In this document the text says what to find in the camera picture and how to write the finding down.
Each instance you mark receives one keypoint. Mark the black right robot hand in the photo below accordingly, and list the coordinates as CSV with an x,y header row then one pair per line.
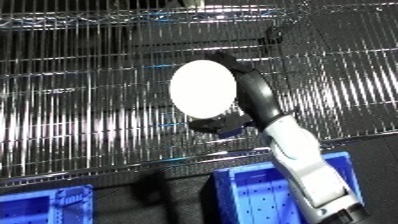
x,y
260,96

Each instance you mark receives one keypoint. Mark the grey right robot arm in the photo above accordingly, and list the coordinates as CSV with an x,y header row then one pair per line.
x,y
308,166

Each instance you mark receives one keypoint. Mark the green banded paper cup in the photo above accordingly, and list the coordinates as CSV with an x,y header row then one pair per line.
x,y
203,89

